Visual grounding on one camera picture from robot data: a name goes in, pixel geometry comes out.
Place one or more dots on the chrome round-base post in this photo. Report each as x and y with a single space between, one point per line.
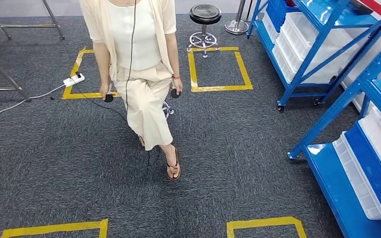
238 26

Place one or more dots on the blue plastic bin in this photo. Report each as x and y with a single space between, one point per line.
276 13
371 174

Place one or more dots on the black round stool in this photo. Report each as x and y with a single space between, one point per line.
205 14

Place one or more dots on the white power strip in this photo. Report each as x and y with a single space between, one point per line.
73 79

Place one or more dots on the black plastic part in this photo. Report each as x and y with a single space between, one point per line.
361 7

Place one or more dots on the chrome stool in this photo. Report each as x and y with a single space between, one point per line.
167 110

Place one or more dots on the white plastic bin stack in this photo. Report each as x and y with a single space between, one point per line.
295 42

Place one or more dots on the blue metal shelf rack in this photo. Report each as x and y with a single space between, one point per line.
328 108
322 29

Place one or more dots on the white handheld controller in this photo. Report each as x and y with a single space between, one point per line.
175 93
108 98

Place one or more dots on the person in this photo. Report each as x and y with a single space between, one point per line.
138 49

